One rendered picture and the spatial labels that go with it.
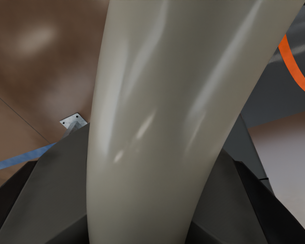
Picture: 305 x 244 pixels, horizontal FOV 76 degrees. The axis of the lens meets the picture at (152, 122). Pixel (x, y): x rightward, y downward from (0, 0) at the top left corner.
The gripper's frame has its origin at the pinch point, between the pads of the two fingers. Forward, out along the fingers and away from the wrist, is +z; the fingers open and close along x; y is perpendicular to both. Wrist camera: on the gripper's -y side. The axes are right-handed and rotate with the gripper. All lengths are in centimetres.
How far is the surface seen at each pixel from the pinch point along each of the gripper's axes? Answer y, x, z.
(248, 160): 33, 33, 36
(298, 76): 22, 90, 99
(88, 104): 52, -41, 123
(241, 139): 31, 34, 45
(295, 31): -1, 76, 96
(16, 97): 50, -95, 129
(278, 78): 24, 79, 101
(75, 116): 64, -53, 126
